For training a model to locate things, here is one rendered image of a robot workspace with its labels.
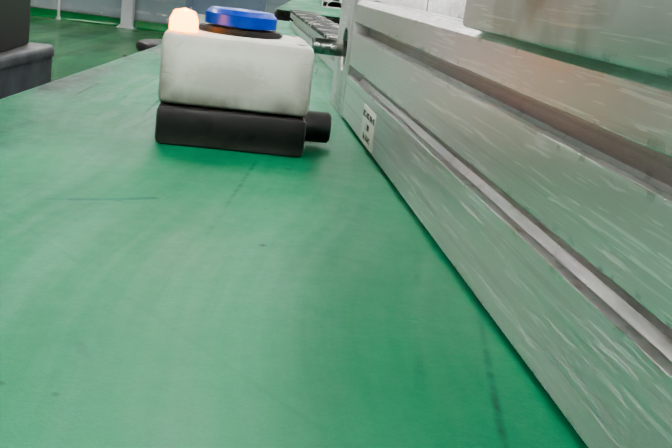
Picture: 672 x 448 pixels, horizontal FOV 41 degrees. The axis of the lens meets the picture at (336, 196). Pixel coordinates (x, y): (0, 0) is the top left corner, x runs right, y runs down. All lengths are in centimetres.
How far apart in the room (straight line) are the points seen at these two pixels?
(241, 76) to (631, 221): 32
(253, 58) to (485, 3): 20
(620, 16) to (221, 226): 19
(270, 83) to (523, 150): 24
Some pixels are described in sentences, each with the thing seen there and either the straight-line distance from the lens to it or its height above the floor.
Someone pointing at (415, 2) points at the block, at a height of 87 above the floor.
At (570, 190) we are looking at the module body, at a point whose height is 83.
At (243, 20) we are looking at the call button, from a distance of 50.
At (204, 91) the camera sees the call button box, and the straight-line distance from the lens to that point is 48.
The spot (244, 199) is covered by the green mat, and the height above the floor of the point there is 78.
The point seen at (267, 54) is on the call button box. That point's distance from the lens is 48.
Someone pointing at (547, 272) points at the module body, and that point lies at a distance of 24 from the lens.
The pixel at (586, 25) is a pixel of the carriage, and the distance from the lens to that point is 22.
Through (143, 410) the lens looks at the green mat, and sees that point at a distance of 21.
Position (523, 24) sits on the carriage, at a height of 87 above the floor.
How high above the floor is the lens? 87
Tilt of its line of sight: 13 degrees down
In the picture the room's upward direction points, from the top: 7 degrees clockwise
